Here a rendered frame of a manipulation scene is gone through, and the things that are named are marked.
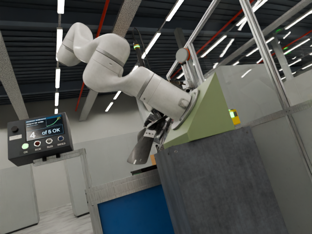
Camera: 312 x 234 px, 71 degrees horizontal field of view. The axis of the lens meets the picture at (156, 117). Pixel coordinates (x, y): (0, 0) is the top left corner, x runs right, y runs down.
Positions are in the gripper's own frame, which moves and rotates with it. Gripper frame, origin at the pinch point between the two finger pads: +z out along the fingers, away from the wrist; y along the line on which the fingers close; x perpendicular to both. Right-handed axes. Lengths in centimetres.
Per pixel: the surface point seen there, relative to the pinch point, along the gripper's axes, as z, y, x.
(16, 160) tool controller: -13, -19, 75
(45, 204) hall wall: -9, 1182, 365
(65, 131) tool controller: -14, -20, 51
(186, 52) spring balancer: -47, 56, -83
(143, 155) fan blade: 16.8, 23.1, 16.7
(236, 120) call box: 27.2, -19.3, -33.6
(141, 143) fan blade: 8.6, 29.4, 11.5
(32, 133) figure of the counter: -21, -19, 64
